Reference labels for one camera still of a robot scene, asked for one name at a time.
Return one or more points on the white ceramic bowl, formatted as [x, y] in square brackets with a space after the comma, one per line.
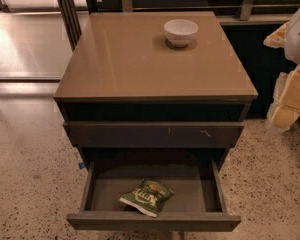
[180, 32]

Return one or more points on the green jalapeno chip bag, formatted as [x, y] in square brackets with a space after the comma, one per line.
[147, 197]

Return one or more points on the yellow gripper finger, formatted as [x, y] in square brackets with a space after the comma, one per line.
[285, 109]
[277, 38]

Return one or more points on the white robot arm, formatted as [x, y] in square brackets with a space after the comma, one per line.
[291, 50]

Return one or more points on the open middle drawer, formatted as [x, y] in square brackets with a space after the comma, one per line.
[197, 203]

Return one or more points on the closed top drawer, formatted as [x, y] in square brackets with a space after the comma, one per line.
[153, 134]

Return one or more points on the blue tape piece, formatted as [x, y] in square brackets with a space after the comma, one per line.
[81, 165]

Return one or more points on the grey drawer cabinet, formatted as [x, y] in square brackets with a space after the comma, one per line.
[124, 70]

